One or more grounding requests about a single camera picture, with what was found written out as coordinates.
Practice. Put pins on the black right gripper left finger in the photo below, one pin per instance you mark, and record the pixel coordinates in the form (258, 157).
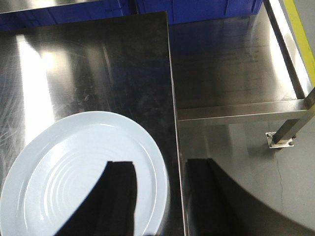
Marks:
(109, 208)

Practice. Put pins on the blue bin lower far left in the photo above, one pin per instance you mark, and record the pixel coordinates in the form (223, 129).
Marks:
(46, 12)

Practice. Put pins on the blue bin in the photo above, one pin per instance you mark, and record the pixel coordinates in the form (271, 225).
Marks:
(46, 12)
(185, 11)

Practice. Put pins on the blue bin lower far middle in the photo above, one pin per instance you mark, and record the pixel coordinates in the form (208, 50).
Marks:
(185, 11)

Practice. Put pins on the light blue plate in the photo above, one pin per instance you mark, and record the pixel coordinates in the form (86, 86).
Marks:
(55, 172)

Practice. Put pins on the steel leg with foot plate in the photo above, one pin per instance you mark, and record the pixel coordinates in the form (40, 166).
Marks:
(285, 135)

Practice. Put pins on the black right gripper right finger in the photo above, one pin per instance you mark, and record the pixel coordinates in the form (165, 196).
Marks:
(221, 207)

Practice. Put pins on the steel lower shelf frame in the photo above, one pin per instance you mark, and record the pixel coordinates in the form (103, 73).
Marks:
(239, 69)

